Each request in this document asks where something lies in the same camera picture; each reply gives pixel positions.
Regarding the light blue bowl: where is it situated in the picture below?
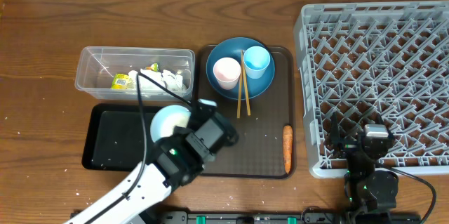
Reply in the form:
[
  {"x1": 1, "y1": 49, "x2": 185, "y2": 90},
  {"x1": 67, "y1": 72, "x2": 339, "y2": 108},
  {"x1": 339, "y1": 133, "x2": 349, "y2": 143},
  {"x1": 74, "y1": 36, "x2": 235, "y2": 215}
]
[{"x1": 149, "y1": 105, "x2": 191, "y2": 143}]

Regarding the orange carrot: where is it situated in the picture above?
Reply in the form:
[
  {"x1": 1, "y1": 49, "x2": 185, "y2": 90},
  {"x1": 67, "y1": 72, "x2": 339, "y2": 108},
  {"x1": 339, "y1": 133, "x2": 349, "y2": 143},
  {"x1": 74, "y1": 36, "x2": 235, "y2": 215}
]
[{"x1": 283, "y1": 125, "x2": 293, "y2": 173}]

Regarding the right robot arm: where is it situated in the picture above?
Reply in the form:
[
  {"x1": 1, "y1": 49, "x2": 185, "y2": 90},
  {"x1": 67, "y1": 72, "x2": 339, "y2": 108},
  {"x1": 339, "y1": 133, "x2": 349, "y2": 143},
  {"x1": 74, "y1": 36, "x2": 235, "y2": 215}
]
[{"x1": 337, "y1": 115, "x2": 398, "y2": 223}]

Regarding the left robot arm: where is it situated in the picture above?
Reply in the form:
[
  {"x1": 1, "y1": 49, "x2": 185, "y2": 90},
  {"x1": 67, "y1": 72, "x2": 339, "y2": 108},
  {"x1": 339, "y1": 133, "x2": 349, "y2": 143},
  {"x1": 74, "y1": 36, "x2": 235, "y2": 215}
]
[{"x1": 69, "y1": 99, "x2": 238, "y2": 223}]

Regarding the grey dishwasher rack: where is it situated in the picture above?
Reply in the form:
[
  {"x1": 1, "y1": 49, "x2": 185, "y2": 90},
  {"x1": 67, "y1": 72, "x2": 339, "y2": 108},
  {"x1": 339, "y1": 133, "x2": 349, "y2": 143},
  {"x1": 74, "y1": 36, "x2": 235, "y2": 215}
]
[{"x1": 294, "y1": 1, "x2": 448, "y2": 178}]

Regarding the black waste tray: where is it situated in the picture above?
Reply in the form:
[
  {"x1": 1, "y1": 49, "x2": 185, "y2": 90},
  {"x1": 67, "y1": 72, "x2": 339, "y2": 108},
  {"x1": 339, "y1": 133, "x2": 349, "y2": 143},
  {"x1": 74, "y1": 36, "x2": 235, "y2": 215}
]
[{"x1": 81, "y1": 103, "x2": 144, "y2": 171}]

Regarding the brown serving tray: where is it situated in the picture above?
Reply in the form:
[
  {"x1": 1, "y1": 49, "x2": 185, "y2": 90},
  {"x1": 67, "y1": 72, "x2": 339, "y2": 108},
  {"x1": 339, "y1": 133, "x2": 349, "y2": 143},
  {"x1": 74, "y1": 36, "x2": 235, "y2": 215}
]
[{"x1": 193, "y1": 45, "x2": 295, "y2": 179}]

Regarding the crumpled white paper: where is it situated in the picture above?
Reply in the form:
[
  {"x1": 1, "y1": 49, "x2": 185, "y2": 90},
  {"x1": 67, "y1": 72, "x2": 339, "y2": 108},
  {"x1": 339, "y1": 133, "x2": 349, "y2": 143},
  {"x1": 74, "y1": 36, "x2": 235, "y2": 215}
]
[{"x1": 126, "y1": 69, "x2": 187, "y2": 91}]

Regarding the pink cup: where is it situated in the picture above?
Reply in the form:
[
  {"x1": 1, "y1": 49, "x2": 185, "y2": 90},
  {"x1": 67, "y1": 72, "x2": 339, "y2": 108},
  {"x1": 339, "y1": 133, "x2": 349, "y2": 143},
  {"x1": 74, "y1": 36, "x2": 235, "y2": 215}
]
[{"x1": 213, "y1": 57, "x2": 241, "y2": 90}]

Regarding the yellow green wrapper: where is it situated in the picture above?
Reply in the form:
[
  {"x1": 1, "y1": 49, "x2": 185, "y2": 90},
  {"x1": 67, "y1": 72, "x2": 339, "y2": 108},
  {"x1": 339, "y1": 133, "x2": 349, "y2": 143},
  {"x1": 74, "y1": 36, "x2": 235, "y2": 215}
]
[{"x1": 111, "y1": 74, "x2": 134, "y2": 90}]

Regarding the clear plastic bin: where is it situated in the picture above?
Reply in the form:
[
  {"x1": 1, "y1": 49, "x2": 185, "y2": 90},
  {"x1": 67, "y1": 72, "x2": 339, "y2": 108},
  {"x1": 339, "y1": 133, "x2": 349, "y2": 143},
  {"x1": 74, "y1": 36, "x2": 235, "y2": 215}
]
[{"x1": 75, "y1": 46, "x2": 195, "y2": 100}]

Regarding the light blue cup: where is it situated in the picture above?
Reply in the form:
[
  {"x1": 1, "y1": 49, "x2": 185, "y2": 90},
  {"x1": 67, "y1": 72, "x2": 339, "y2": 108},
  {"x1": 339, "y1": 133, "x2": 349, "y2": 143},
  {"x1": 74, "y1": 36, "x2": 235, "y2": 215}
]
[{"x1": 243, "y1": 46, "x2": 271, "y2": 79}]

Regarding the dark blue plate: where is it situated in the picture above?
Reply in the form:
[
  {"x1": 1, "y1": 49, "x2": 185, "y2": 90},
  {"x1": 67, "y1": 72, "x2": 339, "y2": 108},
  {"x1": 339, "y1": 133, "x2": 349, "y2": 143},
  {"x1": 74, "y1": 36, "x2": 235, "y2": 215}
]
[{"x1": 206, "y1": 37, "x2": 275, "y2": 100}]

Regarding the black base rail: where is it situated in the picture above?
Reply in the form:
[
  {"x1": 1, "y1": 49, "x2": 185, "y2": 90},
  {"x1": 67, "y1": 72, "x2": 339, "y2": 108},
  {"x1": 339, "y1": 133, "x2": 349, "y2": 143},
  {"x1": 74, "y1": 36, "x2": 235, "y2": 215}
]
[{"x1": 69, "y1": 211, "x2": 422, "y2": 224}]

